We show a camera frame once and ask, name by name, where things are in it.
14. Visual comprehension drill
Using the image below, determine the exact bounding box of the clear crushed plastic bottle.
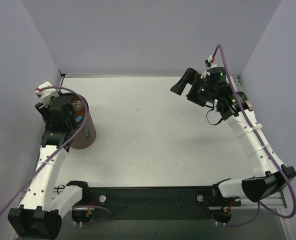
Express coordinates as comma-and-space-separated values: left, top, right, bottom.
72, 100, 84, 111

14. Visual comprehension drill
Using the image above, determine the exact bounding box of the blue label plastic bottle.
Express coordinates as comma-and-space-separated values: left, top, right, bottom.
76, 116, 84, 125

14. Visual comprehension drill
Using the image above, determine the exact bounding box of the orange label plastic bottle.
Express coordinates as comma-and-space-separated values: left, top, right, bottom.
76, 114, 85, 118

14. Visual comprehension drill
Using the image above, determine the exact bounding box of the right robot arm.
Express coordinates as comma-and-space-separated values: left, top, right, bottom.
170, 67, 296, 202

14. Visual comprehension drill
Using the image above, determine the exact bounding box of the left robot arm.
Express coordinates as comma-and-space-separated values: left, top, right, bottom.
8, 93, 90, 240

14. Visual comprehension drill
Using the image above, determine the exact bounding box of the brown round bin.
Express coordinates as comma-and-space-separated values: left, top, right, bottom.
65, 92, 97, 150

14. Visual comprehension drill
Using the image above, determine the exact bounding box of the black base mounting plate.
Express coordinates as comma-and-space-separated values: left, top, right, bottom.
71, 186, 241, 225

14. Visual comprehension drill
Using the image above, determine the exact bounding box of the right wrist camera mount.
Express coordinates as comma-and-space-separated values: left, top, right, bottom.
205, 55, 217, 68

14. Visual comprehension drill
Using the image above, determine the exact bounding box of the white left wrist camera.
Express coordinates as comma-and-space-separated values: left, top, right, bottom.
34, 81, 59, 107

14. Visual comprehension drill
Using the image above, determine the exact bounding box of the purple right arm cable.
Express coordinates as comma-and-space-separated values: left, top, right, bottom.
211, 43, 296, 227

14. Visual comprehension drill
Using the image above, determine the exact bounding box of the aluminium frame rail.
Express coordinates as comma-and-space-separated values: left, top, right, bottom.
17, 72, 288, 210

